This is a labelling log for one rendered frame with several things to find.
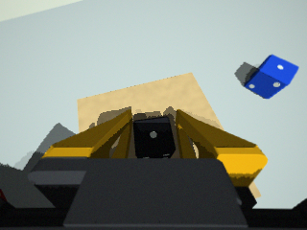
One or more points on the black die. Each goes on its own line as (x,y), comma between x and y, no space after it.
(153,138)

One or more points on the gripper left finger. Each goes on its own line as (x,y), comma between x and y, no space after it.
(97,141)

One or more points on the tan flat mat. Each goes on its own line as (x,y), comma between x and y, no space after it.
(153,99)

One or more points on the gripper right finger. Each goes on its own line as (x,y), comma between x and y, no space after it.
(242,159)

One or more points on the blue die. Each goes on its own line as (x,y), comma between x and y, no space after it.
(271,76)

